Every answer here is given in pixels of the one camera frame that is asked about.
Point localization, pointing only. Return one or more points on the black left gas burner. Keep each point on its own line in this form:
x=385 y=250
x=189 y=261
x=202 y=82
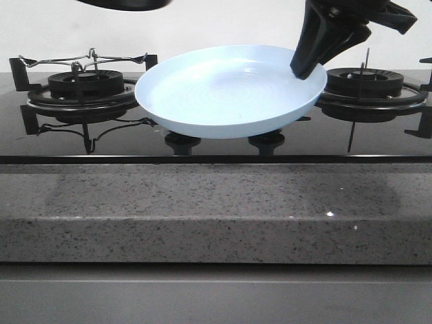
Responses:
x=100 y=83

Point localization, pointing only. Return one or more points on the black glass gas hob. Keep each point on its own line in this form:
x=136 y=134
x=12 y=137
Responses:
x=134 y=140

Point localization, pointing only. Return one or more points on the black frying pan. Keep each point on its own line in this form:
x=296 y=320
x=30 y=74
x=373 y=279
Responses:
x=128 y=5

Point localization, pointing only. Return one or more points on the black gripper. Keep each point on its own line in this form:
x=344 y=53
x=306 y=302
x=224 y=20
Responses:
x=321 y=40

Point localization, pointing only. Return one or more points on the black gas burner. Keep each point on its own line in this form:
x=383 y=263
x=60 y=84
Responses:
x=372 y=82
x=100 y=83

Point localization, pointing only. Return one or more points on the black right pan support grate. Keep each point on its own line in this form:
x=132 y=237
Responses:
x=422 y=101

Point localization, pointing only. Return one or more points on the black left pan support grate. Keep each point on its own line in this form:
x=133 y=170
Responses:
x=44 y=113

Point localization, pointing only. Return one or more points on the black pan support grate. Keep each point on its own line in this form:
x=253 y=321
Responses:
x=44 y=113
x=422 y=101

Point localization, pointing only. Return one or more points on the black right gas burner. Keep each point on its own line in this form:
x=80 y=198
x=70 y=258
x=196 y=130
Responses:
x=372 y=82

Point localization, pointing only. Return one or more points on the light blue plate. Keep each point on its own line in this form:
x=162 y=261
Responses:
x=227 y=92

